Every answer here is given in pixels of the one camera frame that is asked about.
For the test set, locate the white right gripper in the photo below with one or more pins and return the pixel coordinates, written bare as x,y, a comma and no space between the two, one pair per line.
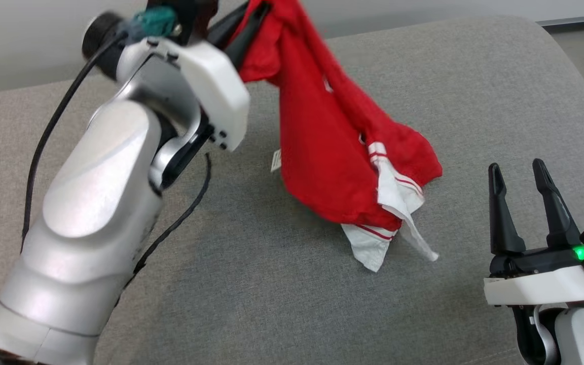
535,286

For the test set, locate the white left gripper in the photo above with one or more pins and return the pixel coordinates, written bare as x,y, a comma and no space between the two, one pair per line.
211,86

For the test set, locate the red jersey with white sleeves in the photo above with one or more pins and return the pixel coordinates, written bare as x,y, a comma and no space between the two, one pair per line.
322,167

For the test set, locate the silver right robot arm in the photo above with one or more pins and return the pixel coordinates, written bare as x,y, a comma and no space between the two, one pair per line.
576,334

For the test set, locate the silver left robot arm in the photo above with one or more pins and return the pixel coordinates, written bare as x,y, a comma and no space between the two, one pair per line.
94,203

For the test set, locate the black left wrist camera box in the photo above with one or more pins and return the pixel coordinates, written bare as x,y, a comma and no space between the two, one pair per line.
190,15

